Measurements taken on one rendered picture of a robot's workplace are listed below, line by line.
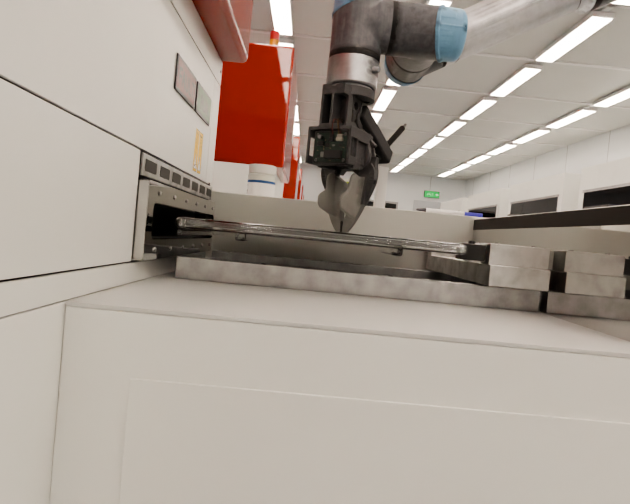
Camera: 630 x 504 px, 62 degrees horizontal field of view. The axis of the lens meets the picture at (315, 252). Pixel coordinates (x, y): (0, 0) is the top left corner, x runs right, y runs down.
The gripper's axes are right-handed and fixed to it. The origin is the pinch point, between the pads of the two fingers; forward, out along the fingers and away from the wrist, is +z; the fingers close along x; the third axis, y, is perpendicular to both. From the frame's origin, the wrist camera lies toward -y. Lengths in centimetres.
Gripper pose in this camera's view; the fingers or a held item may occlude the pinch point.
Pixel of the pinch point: (344, 227)
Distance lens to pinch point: 80.6
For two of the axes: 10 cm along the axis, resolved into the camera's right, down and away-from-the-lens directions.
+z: -1.0, 9.9, 0.3
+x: 8.5, 1.0, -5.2
